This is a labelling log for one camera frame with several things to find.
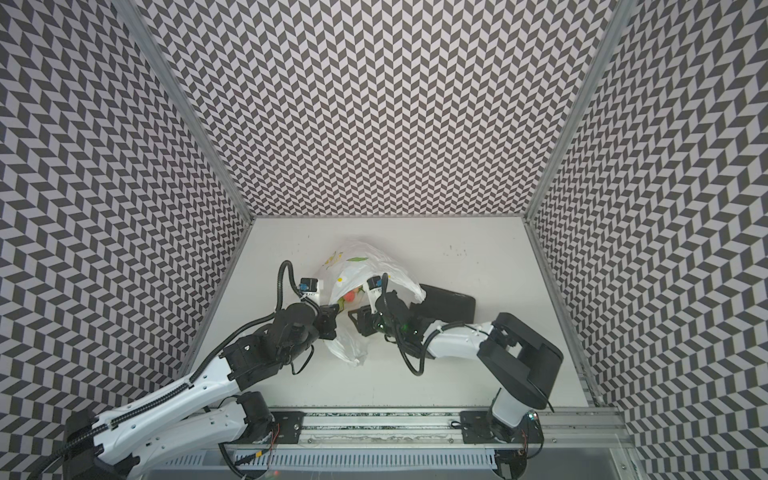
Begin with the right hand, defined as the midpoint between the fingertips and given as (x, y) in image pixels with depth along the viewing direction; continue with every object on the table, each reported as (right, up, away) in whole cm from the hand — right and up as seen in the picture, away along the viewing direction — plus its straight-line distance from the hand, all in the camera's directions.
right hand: (354, 321), depth 83 cm
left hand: (-3, +5, -8) cm, 9 cm away
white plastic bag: (-2, +13, -7) cm, 15 cm away
